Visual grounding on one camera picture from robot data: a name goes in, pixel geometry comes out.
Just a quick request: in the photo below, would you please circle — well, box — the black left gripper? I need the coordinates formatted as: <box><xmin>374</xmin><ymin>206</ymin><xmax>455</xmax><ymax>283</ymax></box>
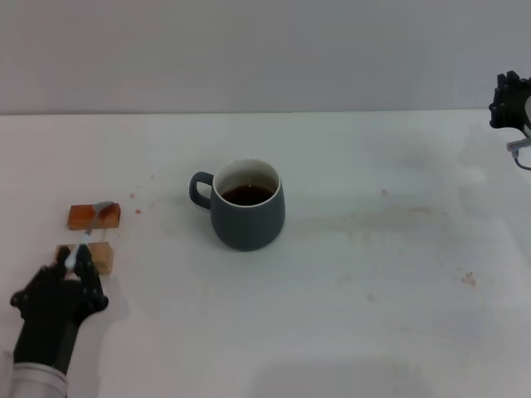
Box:
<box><xmin>9</xmin><ymin>243</ymin><xmax>110</xmax><ymax>372</ymax></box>

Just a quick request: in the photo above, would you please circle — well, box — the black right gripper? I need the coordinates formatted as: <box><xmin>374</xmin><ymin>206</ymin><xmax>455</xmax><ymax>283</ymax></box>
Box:
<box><xmin>488</xmin><ymin>70</ymin><xmax>531</xmax><ymax>136</ymax></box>

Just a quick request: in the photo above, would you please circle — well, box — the blue handled metal spoon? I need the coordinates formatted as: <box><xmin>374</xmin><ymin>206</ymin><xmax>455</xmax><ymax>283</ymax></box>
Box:
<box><xmin>64</xmin><ymin>200</ymin><xmax>116</xmax><ymax>271</ymax></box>

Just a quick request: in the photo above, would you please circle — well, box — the dark grey ceramic cup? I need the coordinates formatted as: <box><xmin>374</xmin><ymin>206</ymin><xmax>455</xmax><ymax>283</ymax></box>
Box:
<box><xmin>189</xmin><ymin>158</ymin><xmax>286</xmax><ymax>252</ymax></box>

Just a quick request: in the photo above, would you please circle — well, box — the light wooden block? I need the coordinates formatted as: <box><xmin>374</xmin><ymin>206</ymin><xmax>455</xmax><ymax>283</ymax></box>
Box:
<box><xmin>54</xmin><ymin>242</ymin><xmax>114</xmax><ymax>277</ymax></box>

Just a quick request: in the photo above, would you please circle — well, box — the dark stained wooden block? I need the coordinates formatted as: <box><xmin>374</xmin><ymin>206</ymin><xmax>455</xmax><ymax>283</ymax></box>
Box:
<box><xmin>66</xmin><ymin>202</ymin><xmax>122</xmax><ymax>231</ymax></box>

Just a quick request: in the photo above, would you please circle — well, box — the right wrist cable with connector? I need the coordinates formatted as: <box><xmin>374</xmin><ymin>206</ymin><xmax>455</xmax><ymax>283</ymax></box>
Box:
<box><xmin>505</xmin><ymin>138</ymin><xmax>531</xmax><ymax>172</ymax></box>

